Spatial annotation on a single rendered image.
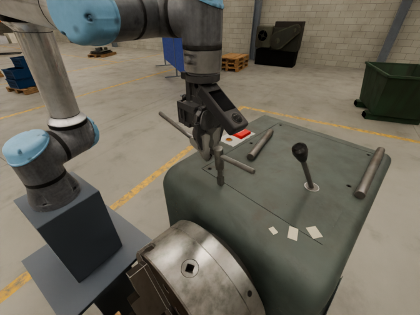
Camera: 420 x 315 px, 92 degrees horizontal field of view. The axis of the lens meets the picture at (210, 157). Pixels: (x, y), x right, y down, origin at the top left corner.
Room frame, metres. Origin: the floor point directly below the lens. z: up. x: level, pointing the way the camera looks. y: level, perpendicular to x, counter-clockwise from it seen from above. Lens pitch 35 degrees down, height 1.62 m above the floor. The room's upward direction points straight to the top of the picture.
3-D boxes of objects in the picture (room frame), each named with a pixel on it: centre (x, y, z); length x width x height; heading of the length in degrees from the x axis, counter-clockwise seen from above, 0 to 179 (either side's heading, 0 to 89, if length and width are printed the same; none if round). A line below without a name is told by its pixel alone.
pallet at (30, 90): (5.81, 4.76, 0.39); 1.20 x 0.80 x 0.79; 157
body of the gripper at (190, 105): (0.44, 0.02, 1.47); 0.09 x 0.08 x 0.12; 45
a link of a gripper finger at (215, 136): (0.45, 0.01, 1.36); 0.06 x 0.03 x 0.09; 45
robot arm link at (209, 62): (0.44, 0.02, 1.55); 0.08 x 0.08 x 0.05
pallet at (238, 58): (8.44, -0.89, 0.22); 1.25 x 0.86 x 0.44; 152
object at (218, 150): (0.40, -0.02, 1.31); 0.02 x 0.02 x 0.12
